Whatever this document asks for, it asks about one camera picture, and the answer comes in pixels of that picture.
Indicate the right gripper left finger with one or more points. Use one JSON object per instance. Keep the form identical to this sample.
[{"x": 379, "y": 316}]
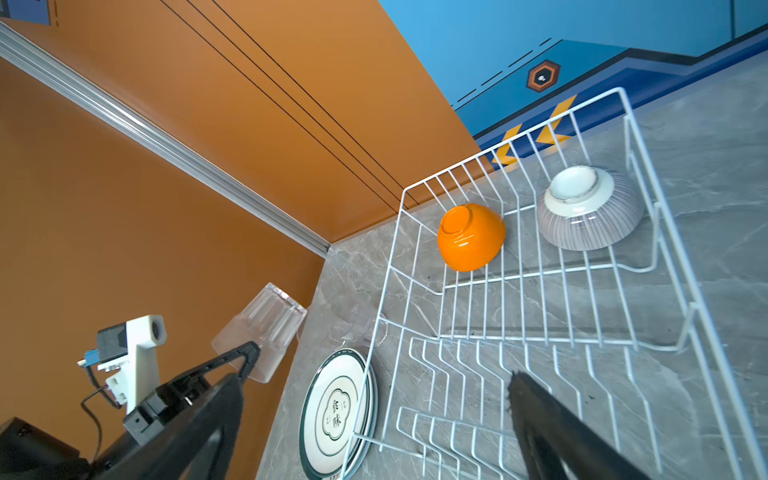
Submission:
[{"x": 197, "y": 444}]

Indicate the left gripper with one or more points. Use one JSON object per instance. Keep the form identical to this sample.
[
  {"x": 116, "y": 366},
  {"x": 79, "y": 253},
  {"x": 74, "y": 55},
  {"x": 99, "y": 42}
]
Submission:
[{"x": 153, "y": 414}]

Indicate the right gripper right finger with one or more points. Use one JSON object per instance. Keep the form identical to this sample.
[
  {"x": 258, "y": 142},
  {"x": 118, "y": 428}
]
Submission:
[{"x": 553, "y": 441}]

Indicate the clear glass cup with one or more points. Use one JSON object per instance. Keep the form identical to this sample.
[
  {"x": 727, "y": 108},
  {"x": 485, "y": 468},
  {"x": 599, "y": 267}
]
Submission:
[
  {"x": 271, "y": 320},
  {"x": 346, "y": 321}
]

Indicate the white plate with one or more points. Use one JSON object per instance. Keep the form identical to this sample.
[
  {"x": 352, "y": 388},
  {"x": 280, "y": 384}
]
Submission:
[{"x": 339, "y": 414}]

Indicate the white wire dish rack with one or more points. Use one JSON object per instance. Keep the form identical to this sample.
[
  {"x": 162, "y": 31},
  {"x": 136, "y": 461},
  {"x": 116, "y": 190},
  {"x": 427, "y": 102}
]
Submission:
[{"x": 622, "y": 336}]

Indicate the orange bowl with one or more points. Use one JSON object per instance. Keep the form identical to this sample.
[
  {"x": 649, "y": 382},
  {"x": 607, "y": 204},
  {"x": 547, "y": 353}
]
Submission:
[{"x": 470, "y": 236}]

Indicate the white small bowl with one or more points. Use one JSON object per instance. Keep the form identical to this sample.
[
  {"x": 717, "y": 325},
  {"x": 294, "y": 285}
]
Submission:
[{"x": 586, "y": 208}]

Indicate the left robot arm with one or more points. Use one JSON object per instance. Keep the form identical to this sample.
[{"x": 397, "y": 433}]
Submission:
[{"x": 30, "y": 453}]

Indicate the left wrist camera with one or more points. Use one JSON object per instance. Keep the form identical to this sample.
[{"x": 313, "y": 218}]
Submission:
[{"x": 124, "y": 364}]

